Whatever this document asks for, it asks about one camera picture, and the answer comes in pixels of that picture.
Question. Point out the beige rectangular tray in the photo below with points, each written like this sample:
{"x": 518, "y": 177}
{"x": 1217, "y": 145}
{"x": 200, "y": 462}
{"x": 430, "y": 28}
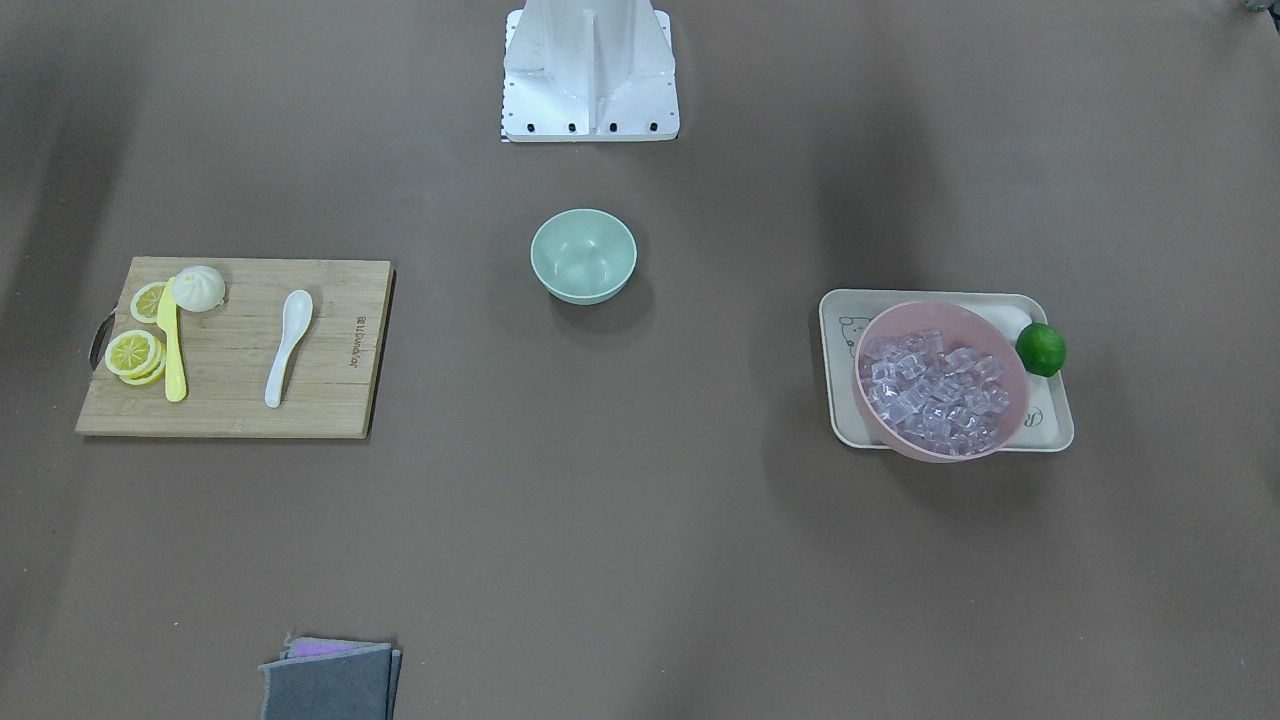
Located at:
{"x": 1048, "y": 425}

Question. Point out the clear ice cubes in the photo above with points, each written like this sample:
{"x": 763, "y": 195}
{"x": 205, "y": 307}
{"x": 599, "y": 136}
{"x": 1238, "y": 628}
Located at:
{"x": 944, "y": 399}

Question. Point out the grey folded cloth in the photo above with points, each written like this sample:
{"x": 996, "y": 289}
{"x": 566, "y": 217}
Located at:
{"x": 321, "y": 678}

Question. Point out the lemon slice near bun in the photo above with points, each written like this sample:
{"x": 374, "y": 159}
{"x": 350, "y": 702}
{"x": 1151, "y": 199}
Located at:
{"x": 146, "y": 301}

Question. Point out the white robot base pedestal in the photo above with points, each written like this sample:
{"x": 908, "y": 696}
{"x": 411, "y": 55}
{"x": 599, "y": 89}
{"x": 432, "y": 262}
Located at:
{"x": 589, "y": 71}

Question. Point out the pink bowl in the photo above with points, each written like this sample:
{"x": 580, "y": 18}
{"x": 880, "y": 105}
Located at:
{"x": 961, "y": 327}

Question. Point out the yellow plastic knife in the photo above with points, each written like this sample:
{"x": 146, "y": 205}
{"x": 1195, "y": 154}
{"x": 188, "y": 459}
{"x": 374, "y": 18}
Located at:
{"x": 167, "y": 315}

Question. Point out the light green bowl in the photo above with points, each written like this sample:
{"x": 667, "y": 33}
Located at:
{"x": 583, "y": 256}

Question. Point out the bamboo cutting board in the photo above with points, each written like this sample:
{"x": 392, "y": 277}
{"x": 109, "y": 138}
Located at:
{"x": 330, "y": 385}

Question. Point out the lemon slice stack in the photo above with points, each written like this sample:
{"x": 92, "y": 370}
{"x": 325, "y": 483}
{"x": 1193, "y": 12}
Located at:
{"x": 136, "y": 358}

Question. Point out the white ceramic spoon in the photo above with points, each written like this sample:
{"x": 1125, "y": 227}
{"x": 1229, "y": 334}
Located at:
{"x": 297, "y": 313}

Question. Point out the white steamed bun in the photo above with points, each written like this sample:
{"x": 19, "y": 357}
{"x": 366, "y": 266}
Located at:
{"x": 199, "y": 288}

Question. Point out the green lime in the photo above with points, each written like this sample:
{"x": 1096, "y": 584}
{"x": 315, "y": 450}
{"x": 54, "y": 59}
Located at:
{"x": 1042, "y": 350}

